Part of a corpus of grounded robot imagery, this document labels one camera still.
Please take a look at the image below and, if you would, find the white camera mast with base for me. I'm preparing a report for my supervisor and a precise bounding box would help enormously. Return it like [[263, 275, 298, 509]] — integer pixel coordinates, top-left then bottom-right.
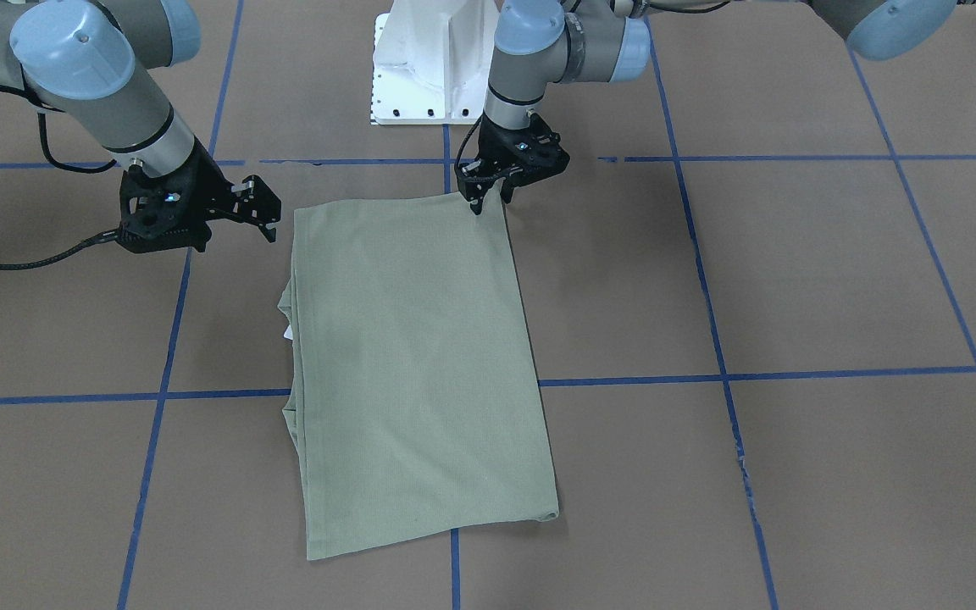
[[369, 1, 499, 126]]

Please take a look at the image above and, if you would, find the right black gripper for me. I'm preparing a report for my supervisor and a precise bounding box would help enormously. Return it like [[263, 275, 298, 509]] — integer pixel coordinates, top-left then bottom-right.
[[116, 142, 282, 253]]

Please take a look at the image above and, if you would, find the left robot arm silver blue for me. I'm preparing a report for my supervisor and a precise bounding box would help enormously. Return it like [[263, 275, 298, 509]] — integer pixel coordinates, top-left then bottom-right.
[[454, 1, 956, 214]]

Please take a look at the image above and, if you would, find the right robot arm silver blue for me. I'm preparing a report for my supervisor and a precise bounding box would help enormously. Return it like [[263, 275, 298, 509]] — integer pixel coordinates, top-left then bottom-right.
[[0, 1, 281, 253]]

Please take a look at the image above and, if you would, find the olive green long-sleeve shirt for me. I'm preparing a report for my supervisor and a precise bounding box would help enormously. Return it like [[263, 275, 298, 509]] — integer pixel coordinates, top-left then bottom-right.
[[278, 191, 559, 561]]

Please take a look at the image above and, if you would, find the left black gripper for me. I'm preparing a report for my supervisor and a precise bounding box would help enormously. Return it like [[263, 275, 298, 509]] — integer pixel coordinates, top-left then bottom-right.
[[454, 114, 570, 216]]

